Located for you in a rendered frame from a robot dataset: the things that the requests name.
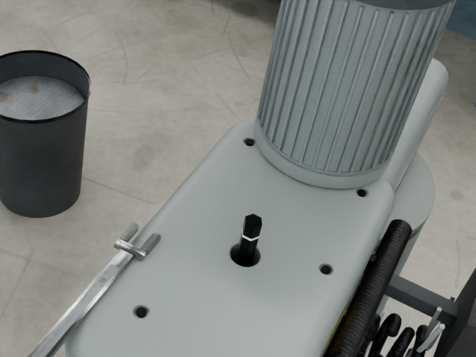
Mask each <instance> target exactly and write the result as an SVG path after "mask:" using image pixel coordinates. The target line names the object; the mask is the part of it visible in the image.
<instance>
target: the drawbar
mask: <svg viewBox="0 0 476 357"><path fill-rule="evenodd" d="M261 226H262V219H261V217H259V216H257V215H255V214H251V215H247V216H246V217H245V219H244V224H243V228H242V229H243V235H244V236H245V237H248V238H250V239H253V238H256V237H259V235H260V231H261ZM258 240H259V238H258V239H255V240H252V241H249V240H248V239H246V238H244V237H243V236H242V233H241V237H240V240H239V246H238V250H237V255H236V259H235V263H236V264H238V265H240V266H243V267H251V265H252V262H253V259H254V254H255V251H256V245H257V243H258Z"/></svg>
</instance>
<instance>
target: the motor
mask: <svg viewBox="0 0 476 357"><path fill-rule="evenodd" d="M455 1H456V0H281V3H280V9H279V13H278V19H277V23H276V29H275V33H274V36H273V42H272V46H271V52H270V55H269V59H268V65H267V69H266V75H265V79H264V83H263V88H262V92H261V98H260V101H259V108H258V110H257V114H256V120H255V123H254V137H255V140H256V143H257V145H258V147H259V149H260V150H261V152H262V154H263V155H264V156H265V158H267V160H269V161H270V163H272V165H274V166H275V167H276V168H277V169H279V170H281V171H282V172H283V173H285V174H287V175H289V176H290V177H292V178H294V179H297V180H299V181H301V182H303V183H307V184H310V185H313V186H319V187H322V188H336V189H342V188H355V187H359V186H364V185H366V184H368V183H371V182H373V181H375V180H376V179H378V178H379V177H381V176H382V175H383V174H384V173H385V171H386V170H387V168H388V166H389V165H390V162H391V160H392V157H393V154H394V153H395V148H396V146H397V143H398V141H399V139H400V136H401V134H402V131H403V129H404V126H405V124H406V122H407V119H408V117H409V114H410V112H411V109H412V106H413V105H414V102H415V100H416V97H417V94H418V92H419V90H420V87H421V85H422V82H423V80H424V77H425V75H426V72H427V70H428V68H429V65H430V63H431V60H432V58H433V55H434V53H435V51H436V48H437V46H438V43H439V40H440V39H441V36H442V33H443V30H444V28H445V26H446V24H447V21H448V18H449V16H450V14H451V11H452V9H453V6H454V4H455Z"/></svg>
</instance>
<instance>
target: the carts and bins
mask: <svg viewBox="0 0 476 357"><path fill-rule="evenodd" d="M88 78H89V75H88V73H87V72H86V70H85V69H84V68H83V67H82V66H81V65H80V64H79V63H78V62H76V61H74V60H72V59H71V58H69V57H66V56H64V55H61V54H58V53H55V52H48V51H44V50H21V51H17V52H10V53H7V54H5V55H1V56H0V199H1V202H2V203H3V204H4V205H5V206H6V208H8V209H9V210H10V211H12V212H13V213H15V214H18V215H21V216H24V217H30V218H44V217H52V216H54V215H58V214H60V213H63V212H64V211H66V210H68V209H69V208H70V207H72V206H73V204H75V202H76V201H77V200H78V197H79V194H80V191H81V175H82V166H83V158H84V143H85V134H86V118H87V110H88V101H89V96H90V94H91V91H90V92H89V85H90V84H91V80H90V78H89V80H88ZM89 81H90V84H89Z"/></svg>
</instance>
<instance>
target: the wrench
mask: <svg viewBox="0 0 476 357"><path fill-rule="evenodd" d="M137 231H138V224H136V223H134V222H132V223H131V224H130V225H129V226H128V228H127V229H126V230H125V231H124V232H123V233H122V234H121V235H120V236H119V239H118V240H117V241H116V242H115V244H114V245H113V246H114V248H116V249H118V252H117V253H116V254H115V255H114V257H113V258H112V259H111V260H110V261H109V262H108V263H107V264H106V266H105V267H104V268H103V269H102V270H101V272H100V273H99V274H98V275H97V276H96V277H95V278H94V279H93V280H92V282H91V283H90V284H89V285H88V287H87V288H86V289H85V290H84V291H83V293H82V294H81V295H80V296H79V297H78V298H77V299H76V300H75V302H74V303H73V304H72V305H71V307H70V308H69V309H68V310H67V311H66V312H65V313H64V314H63V315H62V317H61V318H60V319H59V320H58V321H57V323H56V324H55V325H54V326H53V328H51V330H49V332H48V333H47V334H46V335H45V337H44V338H43V339H42V340H41V341H40V343H39V344H38V345H37V346H36V347H35V348H34V349H33V350H32V351H31V353H30V354H29V355H28V356H27V357H53V356H54V355H55V354H56V353H57V351H58V350H59V349H60V348H61V346H62V345H63V344H64V343H65V341H66V340H67V339H68V338H69V337H70V336H71V334H72V333H73V332H74V330H75V329H76V328H77V327H78V326H79V325H80V324H81V322H82V321H83V320H84V319H85V317H86V316H87V315H88V313H90V311H91V310H92V309H93V308H94V307H95V305H96V304H97V303H98V301H99V300H100V299H101V298H102V297H103V296H104V295H105V293H106V292H107V291H108V289H109V288H110V287H111V286H112V284H114V282H115V281H116V280H117V279H118V278H119V276H120V275H121V274H122V272H123V271H124V270H125V269H126V268H127V267H128V266H129V264H130V263H131V262H132V260H133V259H134V258H135V259H137V260H139V261H143V260H144V258H145V257H146V256H148V254H149V253H150V252H151V251H152V250H153V248H154V247H155V246H156V245H157V243H158V242H159V241H160V240H161V235H159V234H157V233H154V234H152V235H151V236H150V237H149V239H148V240H147V241H146V242H145V243H144V244H143V245H142V247H141V248H140V249H139V248H137V247H136V246H133V245H131V244H129V243H128V242H129V241H130V240H131V239H132V237H133V236H134V235H135V234H136V232H137Z"/></svg>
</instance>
